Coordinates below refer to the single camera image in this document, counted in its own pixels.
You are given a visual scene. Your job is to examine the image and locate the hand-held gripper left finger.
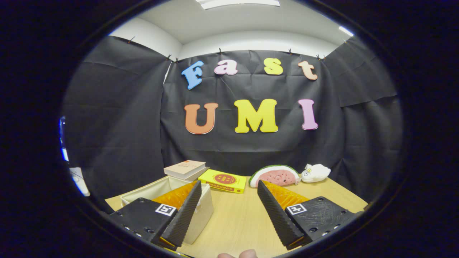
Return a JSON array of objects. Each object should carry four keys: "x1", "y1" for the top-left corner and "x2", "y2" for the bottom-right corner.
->
[{"x1": 109, "y1": 180, "x2": 202, "y2": 250}]

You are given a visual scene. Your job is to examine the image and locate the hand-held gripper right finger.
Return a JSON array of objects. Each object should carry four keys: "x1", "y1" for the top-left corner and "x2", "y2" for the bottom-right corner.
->
[{"x1": 257, "y1": 180, "x2": 369, "y2": 250}]

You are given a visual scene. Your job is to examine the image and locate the beige fabric storage box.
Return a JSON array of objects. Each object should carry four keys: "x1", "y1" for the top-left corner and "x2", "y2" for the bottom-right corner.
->
[{"x1": 120, "y1": 176, "x2": 214, "y2": 245}]

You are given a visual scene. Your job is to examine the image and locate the watermelon slice plush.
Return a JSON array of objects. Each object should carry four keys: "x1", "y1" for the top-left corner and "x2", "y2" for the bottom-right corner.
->
[{"x1": 249, "y1": 165, "x2": 301, "y2": 188}]

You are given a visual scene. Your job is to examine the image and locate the grey book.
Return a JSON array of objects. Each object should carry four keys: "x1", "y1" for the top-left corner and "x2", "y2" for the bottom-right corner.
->
[{"x1": 186, "y1": 167, "x2": 210, "y2": 182}]

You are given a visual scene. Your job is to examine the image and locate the beige book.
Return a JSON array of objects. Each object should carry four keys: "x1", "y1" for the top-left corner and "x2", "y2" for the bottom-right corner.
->
[{"x1": 164, "y1": 160, "x2": 207, "y2": 180}]

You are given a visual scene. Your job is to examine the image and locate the yellow book with red circle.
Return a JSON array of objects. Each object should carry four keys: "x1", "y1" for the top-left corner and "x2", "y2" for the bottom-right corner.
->
[{"x1": 198, "y1": 169, "x2": 247, "y2": 194}]

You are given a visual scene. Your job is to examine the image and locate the white plush toy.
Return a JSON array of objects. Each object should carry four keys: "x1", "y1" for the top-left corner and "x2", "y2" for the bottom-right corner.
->
[{"x1": 301, "y1": 164, "x2": 331, "y2": 183}]

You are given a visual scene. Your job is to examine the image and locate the black backdrop cloth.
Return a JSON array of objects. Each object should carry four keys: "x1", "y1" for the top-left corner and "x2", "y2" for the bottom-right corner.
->
[{"x1": 61, "y1": 36, "x2": 404, "y2": 212}]

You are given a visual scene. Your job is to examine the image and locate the small white object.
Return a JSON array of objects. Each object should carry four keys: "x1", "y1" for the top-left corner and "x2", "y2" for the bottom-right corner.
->
[{"x1": 69, "y1": 167, "x2": 91, "y2": 197}]

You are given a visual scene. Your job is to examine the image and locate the long ceiling light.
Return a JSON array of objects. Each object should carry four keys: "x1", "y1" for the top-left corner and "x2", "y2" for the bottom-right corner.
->
[{"x1": 195, "y1": 0, "x2": 281, "y2": 10}]

